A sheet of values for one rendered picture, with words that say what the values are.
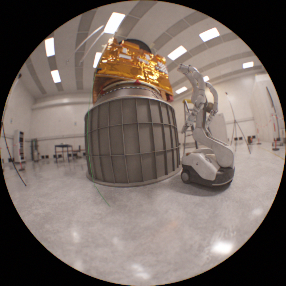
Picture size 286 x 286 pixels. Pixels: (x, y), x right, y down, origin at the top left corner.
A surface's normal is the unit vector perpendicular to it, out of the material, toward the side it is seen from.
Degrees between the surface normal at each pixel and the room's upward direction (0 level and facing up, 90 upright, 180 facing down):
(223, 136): 90
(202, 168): 90
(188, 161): 90
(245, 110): 90
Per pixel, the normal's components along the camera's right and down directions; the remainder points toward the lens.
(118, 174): -0.07, -0.02
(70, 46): 0.09, 1.00
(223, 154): -0.91, 0.07
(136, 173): 0.14, -0.04
